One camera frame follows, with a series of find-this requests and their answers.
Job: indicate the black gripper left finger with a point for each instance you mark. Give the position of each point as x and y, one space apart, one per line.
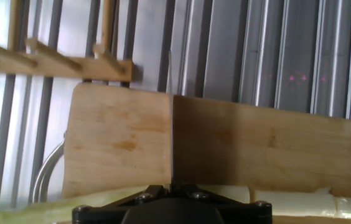
94 214

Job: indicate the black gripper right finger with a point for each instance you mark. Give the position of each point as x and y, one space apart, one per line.
250 214

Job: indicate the steel cleaver knife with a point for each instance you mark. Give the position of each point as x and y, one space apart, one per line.
170 124

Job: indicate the short white scallion piece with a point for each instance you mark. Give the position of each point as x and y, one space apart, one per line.
293 202

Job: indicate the long scallion with green top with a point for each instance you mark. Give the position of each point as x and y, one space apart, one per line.
38 211

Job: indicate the wooden cutting board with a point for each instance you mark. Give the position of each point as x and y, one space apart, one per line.
116 140

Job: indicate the wooden knife rack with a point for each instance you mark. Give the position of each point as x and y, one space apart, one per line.
54 67

